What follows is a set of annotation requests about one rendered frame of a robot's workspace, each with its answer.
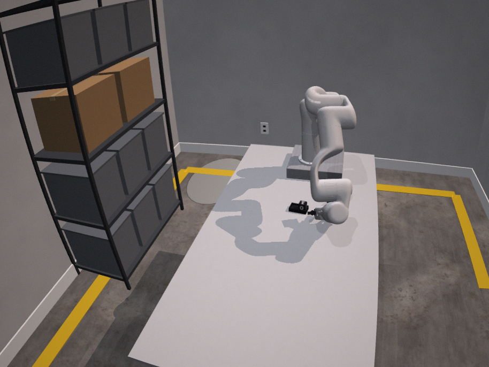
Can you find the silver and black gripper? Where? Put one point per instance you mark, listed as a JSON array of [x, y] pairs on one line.
[[315, 213]]

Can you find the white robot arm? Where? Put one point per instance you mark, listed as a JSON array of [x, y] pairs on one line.
[[334, 113]]

